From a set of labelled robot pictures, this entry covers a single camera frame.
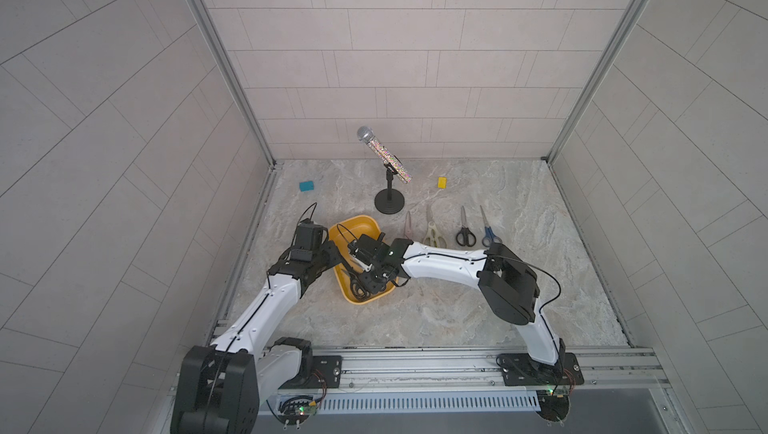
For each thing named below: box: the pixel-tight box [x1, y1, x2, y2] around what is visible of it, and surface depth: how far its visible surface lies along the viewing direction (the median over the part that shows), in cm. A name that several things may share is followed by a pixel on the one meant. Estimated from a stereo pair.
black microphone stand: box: [374, 162, 405, 215], surface depth 104 cm
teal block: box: [299, 180, 315, 192], surface depth 111 cm
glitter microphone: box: [357, 126, 412, 184], surface depth 88 cm
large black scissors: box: [341, 268, 371, 301], surface depth 84 cm
